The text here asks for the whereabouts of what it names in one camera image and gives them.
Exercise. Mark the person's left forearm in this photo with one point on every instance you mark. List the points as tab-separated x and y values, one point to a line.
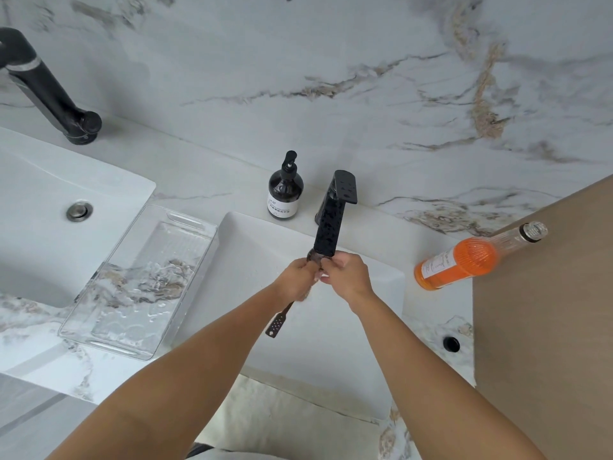
182	378

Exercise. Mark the dark soap pump bottle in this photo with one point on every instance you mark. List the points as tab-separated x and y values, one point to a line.
285	193

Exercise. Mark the black square basin faucet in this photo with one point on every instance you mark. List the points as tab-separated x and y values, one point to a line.
330	220

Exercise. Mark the orange drink glass bottle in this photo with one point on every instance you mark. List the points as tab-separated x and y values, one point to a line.
459	265

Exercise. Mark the person's left hand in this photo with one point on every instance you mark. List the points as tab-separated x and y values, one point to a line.
294	280

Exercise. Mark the beige cabinet panel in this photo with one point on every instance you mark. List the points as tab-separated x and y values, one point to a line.
550	330

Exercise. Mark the person's right hand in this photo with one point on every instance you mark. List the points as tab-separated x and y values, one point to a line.
352	277

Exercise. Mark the black round basin faucet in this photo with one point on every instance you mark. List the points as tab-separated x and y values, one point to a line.
48	93

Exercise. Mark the clear plastic tray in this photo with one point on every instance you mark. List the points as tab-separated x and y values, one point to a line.
143	282

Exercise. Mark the person's left fingers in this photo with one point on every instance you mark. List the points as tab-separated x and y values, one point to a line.
311	267

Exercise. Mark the person's right fingers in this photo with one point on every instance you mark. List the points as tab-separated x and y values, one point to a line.
331	269

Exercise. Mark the silver sink drain plug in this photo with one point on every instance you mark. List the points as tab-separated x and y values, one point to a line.
79	211

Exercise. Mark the white rectangular sink basin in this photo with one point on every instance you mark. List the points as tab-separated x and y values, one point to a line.
268	253

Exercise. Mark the person's right forearm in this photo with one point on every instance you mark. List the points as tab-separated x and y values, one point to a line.
431	378

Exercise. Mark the white sink basin with drain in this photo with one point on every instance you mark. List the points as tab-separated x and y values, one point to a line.
43	253

